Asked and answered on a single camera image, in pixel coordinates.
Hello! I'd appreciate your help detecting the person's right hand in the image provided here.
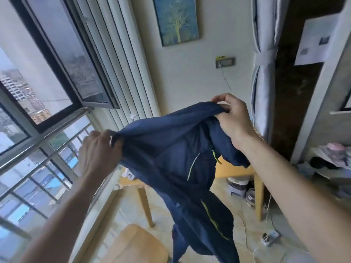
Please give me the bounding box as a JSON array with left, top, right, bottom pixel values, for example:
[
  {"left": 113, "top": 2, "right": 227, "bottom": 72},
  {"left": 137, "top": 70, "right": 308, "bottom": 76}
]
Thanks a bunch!
[{"left": 211, "top": 93, "right": 259, "bottom": 151}]

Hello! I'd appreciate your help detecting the grey wall socket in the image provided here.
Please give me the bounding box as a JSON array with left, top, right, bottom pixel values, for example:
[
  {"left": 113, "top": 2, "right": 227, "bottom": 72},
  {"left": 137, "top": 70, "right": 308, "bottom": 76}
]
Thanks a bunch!
[{"left": 215, "top": 57, "right": 236, "bottom": 69}]

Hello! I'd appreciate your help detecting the person's left forearm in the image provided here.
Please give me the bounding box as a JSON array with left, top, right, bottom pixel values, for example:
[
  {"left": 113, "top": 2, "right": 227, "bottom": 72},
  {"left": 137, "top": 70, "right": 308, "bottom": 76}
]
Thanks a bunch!
[{"left": 16, "top": 172, "right": 110, "bottom": 263}]

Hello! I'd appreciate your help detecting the metal window railing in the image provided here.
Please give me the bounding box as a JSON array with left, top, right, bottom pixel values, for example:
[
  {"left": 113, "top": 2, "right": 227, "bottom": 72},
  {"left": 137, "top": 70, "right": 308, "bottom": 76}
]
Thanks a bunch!
[{"left": 0, "top": 107, "right": 95, "bottom": 241}]

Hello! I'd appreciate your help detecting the grey curtain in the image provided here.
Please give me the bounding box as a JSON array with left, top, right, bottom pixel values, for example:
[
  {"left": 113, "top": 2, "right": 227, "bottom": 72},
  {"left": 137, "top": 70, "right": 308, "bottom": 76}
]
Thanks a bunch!
[{"left": 250, "top": 0, "right": 290, "bottom": 143}]

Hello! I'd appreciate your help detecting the white paper sheet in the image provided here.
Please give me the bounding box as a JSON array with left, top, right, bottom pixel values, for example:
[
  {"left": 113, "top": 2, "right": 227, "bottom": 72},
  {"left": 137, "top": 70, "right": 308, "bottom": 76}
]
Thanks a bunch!
[{"left": 294, "top": 14, "right": 340, "bottom": 66}]

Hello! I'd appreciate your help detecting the white shelf unit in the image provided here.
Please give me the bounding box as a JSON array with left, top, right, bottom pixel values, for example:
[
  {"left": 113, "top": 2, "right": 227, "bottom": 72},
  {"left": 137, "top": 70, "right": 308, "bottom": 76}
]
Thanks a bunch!
[{"left": 290, "top": 0, "right": 351, "bottom": 189}]

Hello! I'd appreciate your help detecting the person's right forearm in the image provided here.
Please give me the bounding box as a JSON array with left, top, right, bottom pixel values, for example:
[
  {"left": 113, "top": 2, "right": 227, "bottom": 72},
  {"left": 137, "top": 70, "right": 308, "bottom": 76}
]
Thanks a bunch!
[{"left": 233, "top": 134, "right": 351, "bottom": 263}]

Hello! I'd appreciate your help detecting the blue tree painting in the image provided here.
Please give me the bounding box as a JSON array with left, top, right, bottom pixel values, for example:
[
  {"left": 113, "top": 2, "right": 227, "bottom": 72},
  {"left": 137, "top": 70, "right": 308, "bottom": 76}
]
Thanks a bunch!
[{"left": 152, "top": 0, "right": 199, "bottom": 47}]

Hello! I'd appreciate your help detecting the person's left hand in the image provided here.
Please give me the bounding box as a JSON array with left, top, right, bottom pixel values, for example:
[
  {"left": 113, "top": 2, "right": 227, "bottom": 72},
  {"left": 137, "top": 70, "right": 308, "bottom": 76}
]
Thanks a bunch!
[{"left": 78, "top": 130, "right": 124, "bottom": 180}]

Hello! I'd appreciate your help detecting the wooden table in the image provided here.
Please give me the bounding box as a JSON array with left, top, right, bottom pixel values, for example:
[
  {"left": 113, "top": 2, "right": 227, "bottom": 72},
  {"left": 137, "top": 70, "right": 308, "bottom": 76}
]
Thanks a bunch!
[{"left": 118, "top": 156, "right": 265, "bottom": 229}]

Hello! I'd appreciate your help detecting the white power strip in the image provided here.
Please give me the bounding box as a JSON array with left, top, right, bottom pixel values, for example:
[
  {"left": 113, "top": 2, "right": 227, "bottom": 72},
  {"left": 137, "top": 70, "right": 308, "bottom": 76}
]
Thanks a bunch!
[{"left": 261, "top": 230, "right": 280, "bottom": 247}]

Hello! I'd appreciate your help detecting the navy blue jacket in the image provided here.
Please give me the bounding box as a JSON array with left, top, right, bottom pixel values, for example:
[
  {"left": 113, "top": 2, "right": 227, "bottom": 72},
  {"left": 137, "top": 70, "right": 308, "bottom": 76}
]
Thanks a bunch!
[{"left": 110, "top": 102, "right": 251, "bottom": 263}]

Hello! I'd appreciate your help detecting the black-framed open window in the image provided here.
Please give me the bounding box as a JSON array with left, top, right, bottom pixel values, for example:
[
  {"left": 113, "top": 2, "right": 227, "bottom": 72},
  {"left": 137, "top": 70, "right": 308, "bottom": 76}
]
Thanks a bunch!
[{"left": 8, "top": 0, "right": 120, "bottom": 134}]

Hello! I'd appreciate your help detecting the white cable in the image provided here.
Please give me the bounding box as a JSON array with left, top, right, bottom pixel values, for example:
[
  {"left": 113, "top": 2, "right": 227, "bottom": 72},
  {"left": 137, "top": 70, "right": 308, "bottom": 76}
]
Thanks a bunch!
[{"left": 237, "top": 194, "right": 310, "bottom": 263}]

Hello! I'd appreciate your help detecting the pink object on shelf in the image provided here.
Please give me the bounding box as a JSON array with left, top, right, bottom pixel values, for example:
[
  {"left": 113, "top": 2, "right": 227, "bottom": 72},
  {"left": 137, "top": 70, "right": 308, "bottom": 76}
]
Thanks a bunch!
[{"left": 321, "top": 143, "right": 351, "bottom": 167}]

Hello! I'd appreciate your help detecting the glass jar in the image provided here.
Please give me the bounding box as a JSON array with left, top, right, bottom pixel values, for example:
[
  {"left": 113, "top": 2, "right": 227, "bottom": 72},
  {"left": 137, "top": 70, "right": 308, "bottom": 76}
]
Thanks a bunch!
[{"left": 245, "top": 188, "right": 256, "bottom": 208}]

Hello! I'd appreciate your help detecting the wooden chair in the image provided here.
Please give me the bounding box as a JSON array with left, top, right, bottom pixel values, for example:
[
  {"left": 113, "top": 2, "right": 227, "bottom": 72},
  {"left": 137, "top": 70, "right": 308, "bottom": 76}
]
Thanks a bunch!
[{"left": 100, "top": 224, "right": 169, "bottom": 263}]

